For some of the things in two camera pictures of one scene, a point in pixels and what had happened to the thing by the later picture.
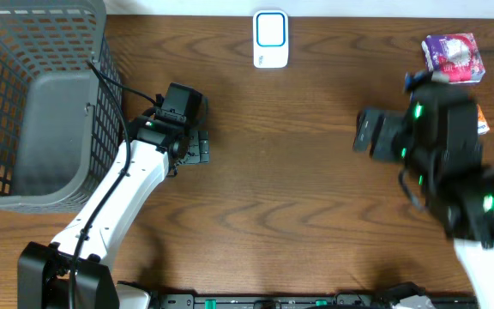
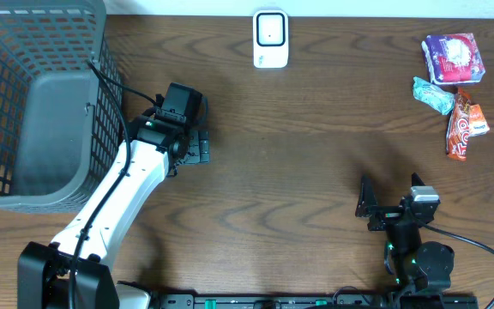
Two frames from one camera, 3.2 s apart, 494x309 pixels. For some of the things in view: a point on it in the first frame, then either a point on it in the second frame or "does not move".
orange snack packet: x=482 y=124 does not move
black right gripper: x=389 y=122 to x=368 y=207
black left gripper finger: x=203 y=147 does not move
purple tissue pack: x=453 y=58 does not move
